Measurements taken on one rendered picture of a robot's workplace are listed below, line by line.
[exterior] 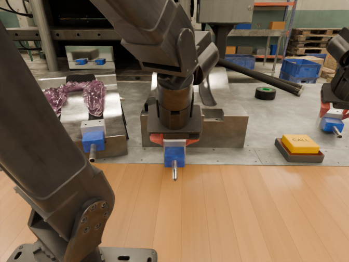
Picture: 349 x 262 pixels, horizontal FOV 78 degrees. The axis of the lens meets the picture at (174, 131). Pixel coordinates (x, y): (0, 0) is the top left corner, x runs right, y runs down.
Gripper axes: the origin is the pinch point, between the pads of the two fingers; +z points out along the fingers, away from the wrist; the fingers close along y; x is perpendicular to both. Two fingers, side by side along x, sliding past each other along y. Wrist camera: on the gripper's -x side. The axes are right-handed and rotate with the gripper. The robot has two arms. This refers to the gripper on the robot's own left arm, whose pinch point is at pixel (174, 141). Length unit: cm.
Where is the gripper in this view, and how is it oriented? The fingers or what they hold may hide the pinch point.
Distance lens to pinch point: 48.8
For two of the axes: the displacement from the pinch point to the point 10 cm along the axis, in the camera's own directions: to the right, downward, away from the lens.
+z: -0.1, 5.4, 8.4
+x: 0.1, 8.4, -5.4
